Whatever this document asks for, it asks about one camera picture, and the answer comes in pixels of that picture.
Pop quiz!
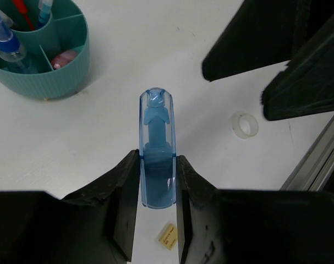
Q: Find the black pen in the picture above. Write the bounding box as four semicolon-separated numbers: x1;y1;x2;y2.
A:
0;10;14;28

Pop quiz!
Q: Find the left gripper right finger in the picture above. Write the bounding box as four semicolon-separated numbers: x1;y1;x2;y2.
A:
176;156;334;263

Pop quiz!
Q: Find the blue eraser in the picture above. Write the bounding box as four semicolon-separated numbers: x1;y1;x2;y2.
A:
139;87;176;210

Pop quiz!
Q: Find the clear glue bottle blue cap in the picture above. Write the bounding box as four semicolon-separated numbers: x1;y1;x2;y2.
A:
0;16;39;74

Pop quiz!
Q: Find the teal round divided organizer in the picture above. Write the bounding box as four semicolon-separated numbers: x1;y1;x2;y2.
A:
0;1;90;99

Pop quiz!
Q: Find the aluminium rail frame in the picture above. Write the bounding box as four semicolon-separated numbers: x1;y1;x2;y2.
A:
281;115;334;191

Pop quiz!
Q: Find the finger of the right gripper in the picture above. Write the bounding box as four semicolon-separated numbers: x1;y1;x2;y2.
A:
261;14;334;121
202;0;311;81

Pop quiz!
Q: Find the clear tape roll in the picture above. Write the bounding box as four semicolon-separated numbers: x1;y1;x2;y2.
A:
231;112;259;140

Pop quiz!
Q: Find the small brown eraser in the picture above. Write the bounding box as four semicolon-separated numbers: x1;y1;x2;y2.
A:
158;224;178;250

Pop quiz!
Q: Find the red pen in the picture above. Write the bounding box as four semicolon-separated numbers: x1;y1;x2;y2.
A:
12;0;36;31

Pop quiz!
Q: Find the pink eraser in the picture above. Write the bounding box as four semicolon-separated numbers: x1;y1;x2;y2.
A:
51;50;78;70

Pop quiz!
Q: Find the blue clear pen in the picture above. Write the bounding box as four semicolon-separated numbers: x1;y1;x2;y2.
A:
38;0;53;28

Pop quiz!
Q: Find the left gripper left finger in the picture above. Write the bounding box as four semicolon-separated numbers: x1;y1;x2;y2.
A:
0;150;140;263

